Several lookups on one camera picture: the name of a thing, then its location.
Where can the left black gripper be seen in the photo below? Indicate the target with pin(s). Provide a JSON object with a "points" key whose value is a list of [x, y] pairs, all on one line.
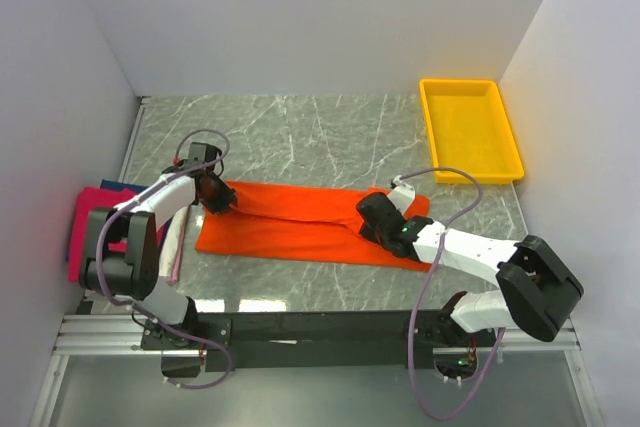
{"points": [[227, 197]]}

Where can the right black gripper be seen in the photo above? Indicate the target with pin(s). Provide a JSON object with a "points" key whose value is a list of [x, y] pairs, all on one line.
{"points": [[368, 234]]}

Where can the orange t shirt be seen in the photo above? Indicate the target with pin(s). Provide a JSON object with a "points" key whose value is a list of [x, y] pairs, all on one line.
{"points": [[286, 222]]}

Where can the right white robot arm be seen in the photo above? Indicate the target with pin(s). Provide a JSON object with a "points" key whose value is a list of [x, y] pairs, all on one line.
{"points": [[535, 291]]}

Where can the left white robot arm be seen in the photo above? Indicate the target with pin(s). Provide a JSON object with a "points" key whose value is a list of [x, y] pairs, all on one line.
{"points": [[173, 190]]}

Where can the folded navy t shirt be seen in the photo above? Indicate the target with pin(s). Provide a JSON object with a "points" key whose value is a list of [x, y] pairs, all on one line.
{"points": [[120, 186]]}

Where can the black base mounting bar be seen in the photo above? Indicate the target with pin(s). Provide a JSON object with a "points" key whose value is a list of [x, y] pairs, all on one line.
{"points": [[316, 339]]}

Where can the yellow plastic tray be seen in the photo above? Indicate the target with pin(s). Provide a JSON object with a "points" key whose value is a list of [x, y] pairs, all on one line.
{"points": [[468, 129]]}

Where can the folded magenta t shirt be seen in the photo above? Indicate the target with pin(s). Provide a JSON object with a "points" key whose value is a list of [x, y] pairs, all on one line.
{"points": [[130, 253]]}

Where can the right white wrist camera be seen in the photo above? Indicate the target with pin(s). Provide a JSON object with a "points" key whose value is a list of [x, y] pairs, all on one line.
{"points": [[402, 195]]}

